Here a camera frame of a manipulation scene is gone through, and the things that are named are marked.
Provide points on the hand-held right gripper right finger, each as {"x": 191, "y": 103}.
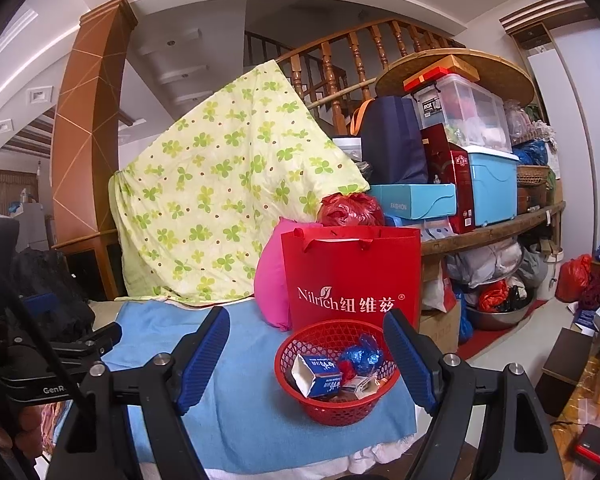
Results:
{"x": 410, "y": 360}

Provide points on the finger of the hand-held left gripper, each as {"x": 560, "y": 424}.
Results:
{"x": 41, "y": 306}
{"x": 95, "y": 342}

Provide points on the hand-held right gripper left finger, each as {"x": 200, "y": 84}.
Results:
{"x": 202, "y": 360}

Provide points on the red wrapper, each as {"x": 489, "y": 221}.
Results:
{"x": 347, "y": 371}

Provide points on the small blue white carton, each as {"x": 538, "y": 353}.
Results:
{"x": 325, "y": 377}

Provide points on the red mesh plastic basket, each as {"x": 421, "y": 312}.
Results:
{"x": 330, "y": 410}

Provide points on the black cloth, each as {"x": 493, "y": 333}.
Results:
{"x": 72, "y": 280}

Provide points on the cardboard box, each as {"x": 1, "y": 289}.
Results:
{"x": 440, "y": 330}

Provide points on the blue blanket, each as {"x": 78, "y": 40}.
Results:
{"x": 250, "y": 385}

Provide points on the red floor mat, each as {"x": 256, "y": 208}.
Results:
{"x": 505, "y": 340}

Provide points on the metal basin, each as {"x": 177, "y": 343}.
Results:
{"x": 500, "y": 317}

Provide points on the pink pillow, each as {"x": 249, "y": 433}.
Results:
{"x": 272, "y": 280}

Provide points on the red paper gift bag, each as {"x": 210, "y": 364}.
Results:
{"x": 350, "y": 270}

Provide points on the white fabric bundle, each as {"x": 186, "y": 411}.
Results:
{"x": 485, "y": 262}

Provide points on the white bed sheet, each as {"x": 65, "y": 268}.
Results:
{"x": 290, "y": 470}

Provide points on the dark brown box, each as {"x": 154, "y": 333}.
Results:
{"x": 565, "y": 365}

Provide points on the light blue flat box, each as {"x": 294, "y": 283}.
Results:
{"x": 410, "y": 200}

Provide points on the red plastic bag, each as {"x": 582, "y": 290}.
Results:
{"x": 572, "y": 280}
{"x": 350, "y": 210}

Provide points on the dark red carton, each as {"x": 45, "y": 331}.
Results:
{"x": 455, "y": 185}

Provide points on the green clover print blanket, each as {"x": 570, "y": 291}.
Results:
{"x": 220, "y": 170}

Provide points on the blue plastic storage bin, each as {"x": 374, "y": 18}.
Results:
{"x": 492, "y": 185}

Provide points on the red and black device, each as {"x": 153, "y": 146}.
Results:
{"x": 592, "y": 445}

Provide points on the brown wooden pillar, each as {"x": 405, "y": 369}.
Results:
{"x": 90, "y": 110}

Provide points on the navy blue bag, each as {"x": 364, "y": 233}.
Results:
{"x": 390, "y": 145}

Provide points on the woven wicker basket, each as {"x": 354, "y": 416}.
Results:
{"x": 535, "y": 175}

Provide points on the clear plastic storage bin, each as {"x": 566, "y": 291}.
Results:
{"x": 475, "y": 110}

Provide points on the orange flat box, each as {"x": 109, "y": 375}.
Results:
{"x": 445, "y": 67}

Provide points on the round woven bamboo tray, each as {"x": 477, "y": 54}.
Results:
{"x": 505, "y": 72}

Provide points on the wooden stair railing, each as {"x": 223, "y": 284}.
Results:
{"x": 355, "y": 50}

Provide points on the wooden bench rail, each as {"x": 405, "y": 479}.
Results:
{"x": 480, "y": 237}

